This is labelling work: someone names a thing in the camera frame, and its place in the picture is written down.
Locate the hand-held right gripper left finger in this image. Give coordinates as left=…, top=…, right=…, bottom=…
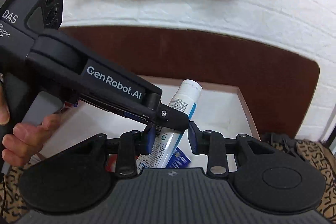
left=79, top=124, right=155, bottom=178

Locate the dark grey plastic object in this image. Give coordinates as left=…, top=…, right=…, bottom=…
left=262, top=132, right=308, bottom=162

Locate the brown wooden board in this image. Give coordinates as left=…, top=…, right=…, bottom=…
left=59, top=26, right=321, bottom=140

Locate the person's left hand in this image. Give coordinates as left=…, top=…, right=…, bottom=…
left=0, top=80, right=63, bottom=162

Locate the red tape roll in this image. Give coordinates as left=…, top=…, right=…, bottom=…
left=106, top=154, right=118, bottom=173

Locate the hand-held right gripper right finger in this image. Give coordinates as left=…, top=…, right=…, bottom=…
left=188, top=121, right=280, bottom=178

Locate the white blue toothpaste tube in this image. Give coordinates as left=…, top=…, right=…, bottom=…
left=136, top=79, right=203, bottom=169

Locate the leopard printed cloth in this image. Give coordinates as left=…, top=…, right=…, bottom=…
left=262, top=135, right=336, bottom=222

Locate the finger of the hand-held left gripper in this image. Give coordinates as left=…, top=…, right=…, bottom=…
left=154, top=104, right=190, bottom=132

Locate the pink cardboard box white inside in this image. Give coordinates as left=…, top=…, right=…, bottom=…
left=60, top=74, right=261, bottom=170

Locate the blue packet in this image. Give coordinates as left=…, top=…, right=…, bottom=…
left=166, top=147, right=191, bottom=169

